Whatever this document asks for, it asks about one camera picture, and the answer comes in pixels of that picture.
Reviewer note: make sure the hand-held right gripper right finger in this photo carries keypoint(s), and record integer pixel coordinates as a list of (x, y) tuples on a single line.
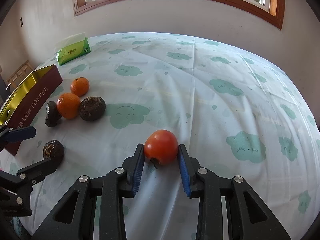
[(184, 175)]

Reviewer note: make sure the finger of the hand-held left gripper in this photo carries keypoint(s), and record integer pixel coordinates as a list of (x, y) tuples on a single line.
[(22, 133), (37, 170)]

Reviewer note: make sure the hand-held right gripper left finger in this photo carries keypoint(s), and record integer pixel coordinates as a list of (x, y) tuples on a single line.
[(138, 172)]

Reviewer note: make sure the dark brown water chestnut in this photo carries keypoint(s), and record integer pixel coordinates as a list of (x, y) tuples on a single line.
[(92, 108), (51, 116), (53, 148)]

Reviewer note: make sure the orange-red tomato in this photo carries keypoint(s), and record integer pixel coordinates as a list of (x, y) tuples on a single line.
[(161, 145)]

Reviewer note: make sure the maroon tin box gold inside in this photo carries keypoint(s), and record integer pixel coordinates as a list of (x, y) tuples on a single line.
[(37, 97)]

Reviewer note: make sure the large mandarin orange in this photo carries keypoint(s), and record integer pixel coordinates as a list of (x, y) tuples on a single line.
[(68, 106)]

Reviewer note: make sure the wooden chair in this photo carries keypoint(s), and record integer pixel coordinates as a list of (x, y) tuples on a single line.
[(20, 71)]

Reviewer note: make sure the small mandarin orange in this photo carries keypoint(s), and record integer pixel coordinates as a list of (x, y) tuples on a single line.
[(80, 87)]

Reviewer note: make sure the green tissue pack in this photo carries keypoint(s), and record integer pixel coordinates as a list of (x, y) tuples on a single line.
[(75, 52)]

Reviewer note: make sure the dark wall switch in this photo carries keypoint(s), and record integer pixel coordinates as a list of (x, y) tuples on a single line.
[(21, 21)]

